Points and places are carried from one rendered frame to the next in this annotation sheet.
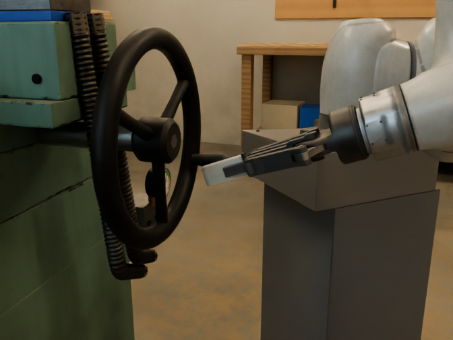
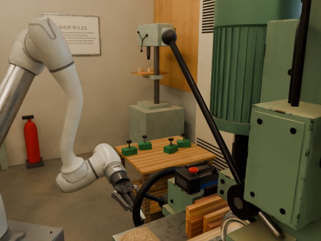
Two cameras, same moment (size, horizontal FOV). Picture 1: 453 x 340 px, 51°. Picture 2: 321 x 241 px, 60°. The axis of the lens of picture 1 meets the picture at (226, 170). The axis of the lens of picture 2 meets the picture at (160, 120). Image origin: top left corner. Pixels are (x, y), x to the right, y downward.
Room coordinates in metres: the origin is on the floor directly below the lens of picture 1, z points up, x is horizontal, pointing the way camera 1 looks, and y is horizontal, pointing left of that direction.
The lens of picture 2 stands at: (1.32, 0.69, 1.38)
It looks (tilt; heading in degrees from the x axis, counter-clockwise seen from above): 15 degrees down; 222
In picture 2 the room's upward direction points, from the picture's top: straight up
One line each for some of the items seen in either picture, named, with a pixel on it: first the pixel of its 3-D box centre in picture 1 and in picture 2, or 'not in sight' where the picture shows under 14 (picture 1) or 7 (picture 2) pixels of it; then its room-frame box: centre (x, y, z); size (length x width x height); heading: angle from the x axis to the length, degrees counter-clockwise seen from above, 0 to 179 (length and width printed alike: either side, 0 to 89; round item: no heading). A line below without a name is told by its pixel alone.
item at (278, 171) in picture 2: not in sight; (290, 159); (0.93, 0.58, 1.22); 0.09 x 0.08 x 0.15; 73
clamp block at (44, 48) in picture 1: (46, 57); (197, 194); (0.65, 0.24, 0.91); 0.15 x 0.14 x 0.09; 163
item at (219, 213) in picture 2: not in sight; (235, 213); (0.68, 0.39, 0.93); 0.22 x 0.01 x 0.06; 163
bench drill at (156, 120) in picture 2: not in sight; (157, 99); (-0.91, -1.37, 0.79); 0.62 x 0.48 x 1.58; 71
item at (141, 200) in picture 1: (127, 216); not in sight; (0.93, 0.21, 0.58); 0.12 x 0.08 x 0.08; 73
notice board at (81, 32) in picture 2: not in sight; (73, 35); (-0.52, -2.35, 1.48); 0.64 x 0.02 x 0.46; 160
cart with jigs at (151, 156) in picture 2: not in sight; (163, 173); (-0.30, -0.74, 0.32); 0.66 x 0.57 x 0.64; 161
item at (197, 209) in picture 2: not in sight; (217, 209); (0.71, 0.35, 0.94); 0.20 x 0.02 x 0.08; 163
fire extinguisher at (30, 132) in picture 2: not in sight; (31, 140); (0.05, -2.47, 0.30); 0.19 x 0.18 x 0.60; 70
